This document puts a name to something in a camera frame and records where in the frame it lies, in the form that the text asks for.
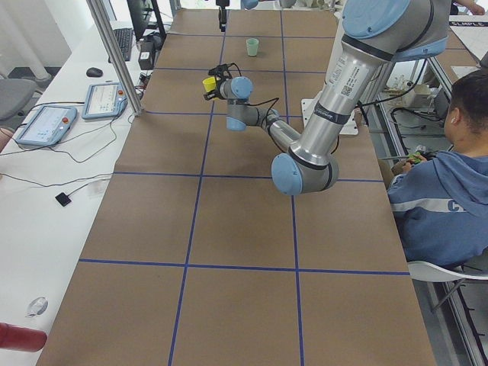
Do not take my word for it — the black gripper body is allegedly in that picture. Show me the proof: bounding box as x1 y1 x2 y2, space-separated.
204 63 233 101

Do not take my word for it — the yellow paper cup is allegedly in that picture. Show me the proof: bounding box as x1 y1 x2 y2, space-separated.
202 76 217 93

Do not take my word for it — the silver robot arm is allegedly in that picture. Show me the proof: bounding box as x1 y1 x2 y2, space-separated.
204 0 451 195

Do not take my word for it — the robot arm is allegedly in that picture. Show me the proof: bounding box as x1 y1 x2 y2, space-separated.
215 0 260 32

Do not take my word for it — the green paper cup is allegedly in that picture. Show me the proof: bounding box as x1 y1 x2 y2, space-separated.
246 38 259 57

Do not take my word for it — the black keyboard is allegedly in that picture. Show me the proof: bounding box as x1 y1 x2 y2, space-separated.
113 27 134 62

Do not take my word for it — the far teach pendant tablet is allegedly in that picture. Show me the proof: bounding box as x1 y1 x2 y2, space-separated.
82 82 127 120

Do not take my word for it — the teach pendant tablet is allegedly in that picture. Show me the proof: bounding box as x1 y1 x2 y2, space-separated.
82 82 127 120
16 105 78 147

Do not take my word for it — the black computer mouse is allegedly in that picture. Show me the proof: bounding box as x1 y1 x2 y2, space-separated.
85 67 104 78

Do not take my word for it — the near teach pendant tablet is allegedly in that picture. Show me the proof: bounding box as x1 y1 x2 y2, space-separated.
16 105 78 147

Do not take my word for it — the brown paper table mat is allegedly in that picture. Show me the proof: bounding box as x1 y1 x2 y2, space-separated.
38 10 435 365

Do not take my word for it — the black small square pad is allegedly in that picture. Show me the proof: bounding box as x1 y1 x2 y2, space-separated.
55 192 72 207

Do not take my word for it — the grey office chair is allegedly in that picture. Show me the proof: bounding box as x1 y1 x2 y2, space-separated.
1 79 43 121

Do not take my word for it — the seated man blue hoodie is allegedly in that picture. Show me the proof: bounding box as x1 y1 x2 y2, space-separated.
387 70 487 268

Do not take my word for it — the white chair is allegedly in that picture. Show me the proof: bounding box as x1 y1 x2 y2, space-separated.
406 251 488 313

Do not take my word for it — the clear plastic bag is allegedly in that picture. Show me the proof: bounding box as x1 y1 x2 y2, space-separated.
25 297 49 318

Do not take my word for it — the red bottle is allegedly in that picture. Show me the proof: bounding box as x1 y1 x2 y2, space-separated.
1 323 47 352

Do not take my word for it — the aluminium camera post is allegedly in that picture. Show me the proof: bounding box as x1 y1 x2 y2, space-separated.
86 0 143 117

